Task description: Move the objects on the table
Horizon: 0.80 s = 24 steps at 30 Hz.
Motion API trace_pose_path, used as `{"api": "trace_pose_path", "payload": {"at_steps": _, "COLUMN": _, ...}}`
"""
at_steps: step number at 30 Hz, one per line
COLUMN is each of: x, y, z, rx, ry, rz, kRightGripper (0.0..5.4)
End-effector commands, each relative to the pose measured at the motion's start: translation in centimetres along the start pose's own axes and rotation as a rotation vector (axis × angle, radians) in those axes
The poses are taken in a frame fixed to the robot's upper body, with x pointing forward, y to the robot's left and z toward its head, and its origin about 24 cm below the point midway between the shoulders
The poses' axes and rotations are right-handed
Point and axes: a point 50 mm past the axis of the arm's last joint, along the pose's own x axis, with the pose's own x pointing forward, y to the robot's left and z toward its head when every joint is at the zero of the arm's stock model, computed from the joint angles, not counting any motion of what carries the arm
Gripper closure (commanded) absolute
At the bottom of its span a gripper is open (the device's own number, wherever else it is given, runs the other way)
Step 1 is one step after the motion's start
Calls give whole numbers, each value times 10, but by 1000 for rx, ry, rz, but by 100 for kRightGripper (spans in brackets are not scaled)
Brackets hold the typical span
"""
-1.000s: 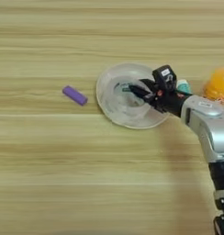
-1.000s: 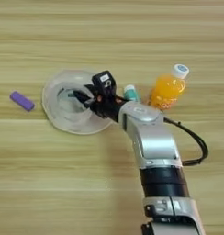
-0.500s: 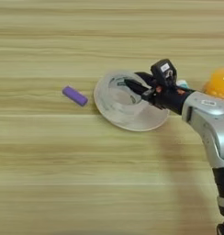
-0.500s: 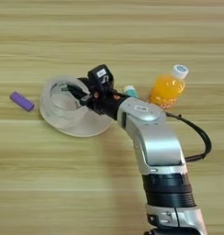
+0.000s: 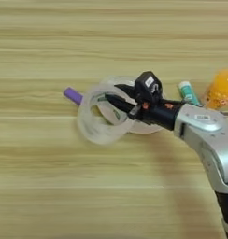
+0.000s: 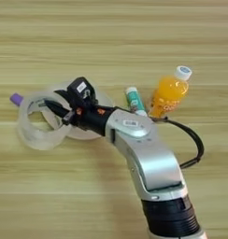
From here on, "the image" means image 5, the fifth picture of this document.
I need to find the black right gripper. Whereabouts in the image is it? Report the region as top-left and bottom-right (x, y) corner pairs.
(104, 82), (186, 132)

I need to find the clear adhesive tape roll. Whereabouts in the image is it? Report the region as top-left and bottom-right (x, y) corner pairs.
(76, 82), (135, 146)

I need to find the round beige plate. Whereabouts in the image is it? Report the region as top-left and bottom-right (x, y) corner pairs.
(99, 75), (167, 135)

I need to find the orange juice bottle white cap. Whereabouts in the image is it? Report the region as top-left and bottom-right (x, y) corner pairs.
(203, 66), (228, 110)

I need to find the purple rectangular eraser block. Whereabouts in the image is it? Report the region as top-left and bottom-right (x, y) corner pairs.
(63, 86), (84, 106)

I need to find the small black box white label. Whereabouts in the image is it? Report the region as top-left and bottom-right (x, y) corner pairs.
(134, 70), (164, 105)

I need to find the green white glue stick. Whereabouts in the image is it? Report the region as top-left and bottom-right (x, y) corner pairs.
(177, 80), (203, 107)

